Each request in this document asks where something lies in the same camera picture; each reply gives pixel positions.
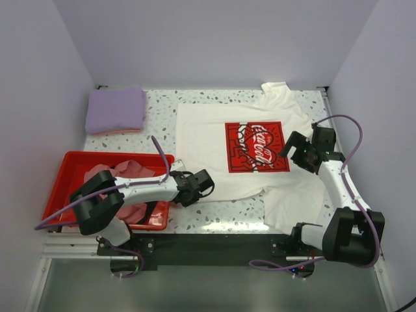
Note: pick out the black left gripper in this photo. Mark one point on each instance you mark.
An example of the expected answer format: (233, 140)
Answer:
(195, 198)

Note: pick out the folded purple t-shirt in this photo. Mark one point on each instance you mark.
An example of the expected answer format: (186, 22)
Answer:
(115, 109)

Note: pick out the aluminium frame rail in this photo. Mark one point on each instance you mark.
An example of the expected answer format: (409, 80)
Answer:
(69, 246)

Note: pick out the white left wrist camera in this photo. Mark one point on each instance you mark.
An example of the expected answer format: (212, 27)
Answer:
(178, 165)

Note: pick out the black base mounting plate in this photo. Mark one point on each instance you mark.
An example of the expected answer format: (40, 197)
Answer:
(151, 251)

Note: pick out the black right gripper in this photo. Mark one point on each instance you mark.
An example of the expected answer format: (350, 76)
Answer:
(294, 140)

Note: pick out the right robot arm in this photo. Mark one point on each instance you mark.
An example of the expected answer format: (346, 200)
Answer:
(354, 232)

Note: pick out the red plastic bin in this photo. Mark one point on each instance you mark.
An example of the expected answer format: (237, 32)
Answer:
(79, 166)

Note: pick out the white t-shirt red print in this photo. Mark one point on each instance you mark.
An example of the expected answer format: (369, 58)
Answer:
(239, 144)

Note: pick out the black garment in bin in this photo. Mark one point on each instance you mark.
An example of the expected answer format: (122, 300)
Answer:
(152, 215)

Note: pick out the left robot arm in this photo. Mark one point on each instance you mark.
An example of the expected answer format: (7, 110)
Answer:
(97, 201)

